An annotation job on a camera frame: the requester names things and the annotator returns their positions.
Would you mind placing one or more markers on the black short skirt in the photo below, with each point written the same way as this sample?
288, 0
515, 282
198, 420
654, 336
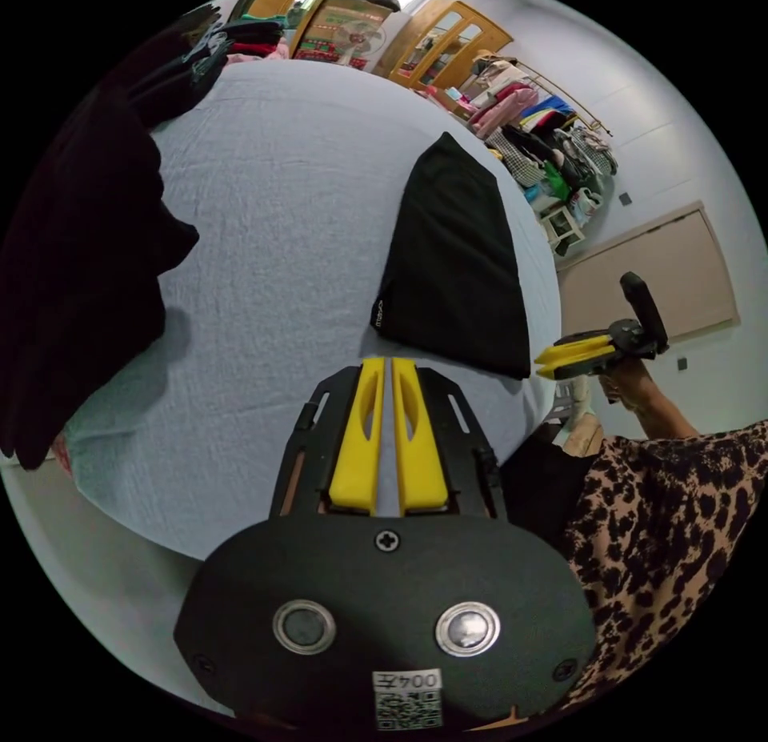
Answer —
456, 262

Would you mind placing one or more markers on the wooden cupboard with glass doors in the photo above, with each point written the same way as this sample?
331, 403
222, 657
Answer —
447, 39

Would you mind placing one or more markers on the person's body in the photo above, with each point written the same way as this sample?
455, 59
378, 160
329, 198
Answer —
672, 550

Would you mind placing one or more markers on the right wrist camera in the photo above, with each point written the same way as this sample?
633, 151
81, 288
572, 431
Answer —
643, 304

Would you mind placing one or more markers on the beige door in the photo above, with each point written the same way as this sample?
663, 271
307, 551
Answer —
654, 274

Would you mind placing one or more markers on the standing fan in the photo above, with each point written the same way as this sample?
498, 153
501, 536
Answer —
360, 38

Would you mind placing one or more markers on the person's right hand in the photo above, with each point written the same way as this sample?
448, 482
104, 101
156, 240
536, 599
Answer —
627, 388

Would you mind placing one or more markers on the clothes rack with garments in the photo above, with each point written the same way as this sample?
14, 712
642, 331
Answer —
540, 129

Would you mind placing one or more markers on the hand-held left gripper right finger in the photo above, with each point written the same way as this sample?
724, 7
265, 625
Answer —
423, 472

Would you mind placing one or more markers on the person's right forearm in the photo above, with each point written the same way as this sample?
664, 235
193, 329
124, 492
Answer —
666, 418

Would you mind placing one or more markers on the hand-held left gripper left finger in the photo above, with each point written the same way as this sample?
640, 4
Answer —
354, 466

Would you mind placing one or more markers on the white stool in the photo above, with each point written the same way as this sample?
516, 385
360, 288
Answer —
563, 226

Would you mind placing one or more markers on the pile of clothes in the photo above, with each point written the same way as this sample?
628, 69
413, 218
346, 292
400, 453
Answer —
78, 262

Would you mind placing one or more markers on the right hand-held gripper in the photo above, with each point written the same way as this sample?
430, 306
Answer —
630, 343

